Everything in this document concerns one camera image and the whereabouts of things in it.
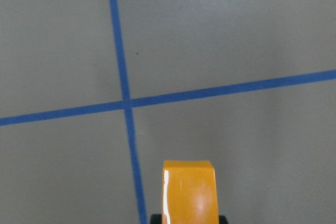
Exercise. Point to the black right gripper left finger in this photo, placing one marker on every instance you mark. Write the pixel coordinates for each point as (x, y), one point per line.
(156, 219)

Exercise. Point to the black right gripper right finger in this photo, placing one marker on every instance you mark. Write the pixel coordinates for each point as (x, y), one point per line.
(223, 219)

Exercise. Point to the orange trapezoid block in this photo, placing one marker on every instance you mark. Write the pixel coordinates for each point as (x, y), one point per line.
(189, 193)

